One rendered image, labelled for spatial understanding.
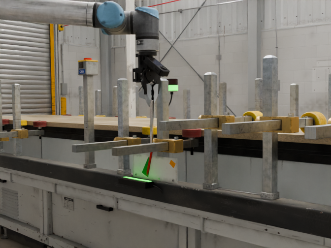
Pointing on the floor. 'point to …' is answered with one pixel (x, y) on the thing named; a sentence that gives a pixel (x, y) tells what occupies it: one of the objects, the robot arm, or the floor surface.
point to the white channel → (131, 65)
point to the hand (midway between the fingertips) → (151, 103)
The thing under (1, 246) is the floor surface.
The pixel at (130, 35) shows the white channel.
